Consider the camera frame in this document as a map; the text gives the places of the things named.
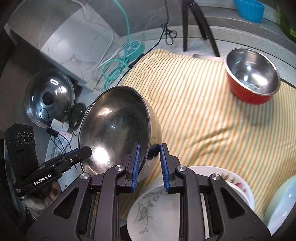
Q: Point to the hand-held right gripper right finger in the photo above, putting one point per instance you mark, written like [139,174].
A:
[164,169]

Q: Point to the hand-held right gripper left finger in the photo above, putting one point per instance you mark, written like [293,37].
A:
[135,166]

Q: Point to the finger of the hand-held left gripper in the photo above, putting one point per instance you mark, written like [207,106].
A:
[74,157]

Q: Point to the stainless steel bowl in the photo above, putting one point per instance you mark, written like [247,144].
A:
[115,129]

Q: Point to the white plate with leaf print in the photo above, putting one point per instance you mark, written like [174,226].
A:
[157,213]

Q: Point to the pink rose print plate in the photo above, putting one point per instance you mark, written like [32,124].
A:
[233,183]

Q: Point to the pink blossom branch plate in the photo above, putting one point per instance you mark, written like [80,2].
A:
[251,197]

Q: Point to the person's left hand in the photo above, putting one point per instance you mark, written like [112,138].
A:
[37,204]

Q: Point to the white power adapter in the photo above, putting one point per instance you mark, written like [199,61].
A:
[57,126]

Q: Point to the dark green mini fan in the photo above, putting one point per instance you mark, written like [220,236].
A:
[75,113]

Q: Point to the yellow striped cloth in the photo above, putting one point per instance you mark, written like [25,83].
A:
[196,115]

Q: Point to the steel pot lid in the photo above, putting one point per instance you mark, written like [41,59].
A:
[57,92]

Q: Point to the red bowl with steel lining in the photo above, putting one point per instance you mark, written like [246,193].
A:
[249,97]

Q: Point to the pale glossy dish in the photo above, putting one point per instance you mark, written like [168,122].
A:
[282,204]

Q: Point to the black tripod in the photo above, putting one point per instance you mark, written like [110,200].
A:
[186,27]

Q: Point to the blue fluted cup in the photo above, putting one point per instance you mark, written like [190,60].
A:
[249,10]

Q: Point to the green dish soap bottle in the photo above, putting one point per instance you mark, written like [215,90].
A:
[288,25]

